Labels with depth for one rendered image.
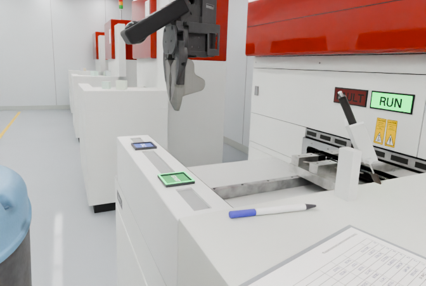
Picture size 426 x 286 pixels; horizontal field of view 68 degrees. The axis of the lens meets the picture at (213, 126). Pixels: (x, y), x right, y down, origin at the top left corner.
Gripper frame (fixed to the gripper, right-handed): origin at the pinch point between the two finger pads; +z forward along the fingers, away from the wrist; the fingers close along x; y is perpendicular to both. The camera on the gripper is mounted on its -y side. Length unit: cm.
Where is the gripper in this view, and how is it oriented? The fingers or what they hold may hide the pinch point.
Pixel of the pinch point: (172, 103)
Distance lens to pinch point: 57.0
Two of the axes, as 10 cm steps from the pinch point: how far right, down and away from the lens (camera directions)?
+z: -0.3, 9.8, 1.9
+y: 9.0, -0.5, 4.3
